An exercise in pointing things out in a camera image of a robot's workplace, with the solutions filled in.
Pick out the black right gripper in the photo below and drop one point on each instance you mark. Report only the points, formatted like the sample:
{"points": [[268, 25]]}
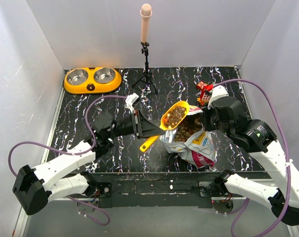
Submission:
{"points": [[206, 113]]}

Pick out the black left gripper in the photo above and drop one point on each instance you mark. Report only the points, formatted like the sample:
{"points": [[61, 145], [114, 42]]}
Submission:
{"points": [[143, 127]]}

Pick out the yellow plastic food scoop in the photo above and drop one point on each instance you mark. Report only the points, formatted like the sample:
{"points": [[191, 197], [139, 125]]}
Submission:
{"points": [[169, 121]]}

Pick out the white cartoon pet food bag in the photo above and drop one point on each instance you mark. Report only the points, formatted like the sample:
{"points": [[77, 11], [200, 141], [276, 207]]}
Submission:
{"points": [[190, 141]]}

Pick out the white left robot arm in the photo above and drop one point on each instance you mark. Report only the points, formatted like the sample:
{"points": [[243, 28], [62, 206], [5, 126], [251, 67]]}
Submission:
{"points": [[65, 163]]}

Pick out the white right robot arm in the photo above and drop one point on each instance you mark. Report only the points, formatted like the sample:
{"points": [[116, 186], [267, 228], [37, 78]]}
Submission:
{"points": [[258, 140]]}

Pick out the yellow double pet bowl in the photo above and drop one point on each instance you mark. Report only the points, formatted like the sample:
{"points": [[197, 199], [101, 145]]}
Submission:
{"points": [[98, 80]]}

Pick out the red yellow toy block truck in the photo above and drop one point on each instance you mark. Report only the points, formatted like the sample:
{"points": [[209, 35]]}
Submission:
{"points": [[205, 94]]}

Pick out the black tripod stand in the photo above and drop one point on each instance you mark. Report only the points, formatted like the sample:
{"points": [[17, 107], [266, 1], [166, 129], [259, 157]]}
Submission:
{"points": [[146, 77]]}

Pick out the pink microphone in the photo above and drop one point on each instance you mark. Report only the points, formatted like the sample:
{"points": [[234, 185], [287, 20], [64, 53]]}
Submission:
{"points": [[146, 13]]}

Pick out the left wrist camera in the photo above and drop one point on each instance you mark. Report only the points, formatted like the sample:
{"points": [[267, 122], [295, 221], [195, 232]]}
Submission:
{"points": [[131, 100]]}

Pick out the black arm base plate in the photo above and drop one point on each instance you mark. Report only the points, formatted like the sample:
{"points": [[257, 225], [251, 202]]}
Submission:
{"points": [[156, 189]]}

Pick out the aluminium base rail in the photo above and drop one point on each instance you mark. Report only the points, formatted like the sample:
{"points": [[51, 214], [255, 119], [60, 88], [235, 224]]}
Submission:
{"points": [[155, 189]]}

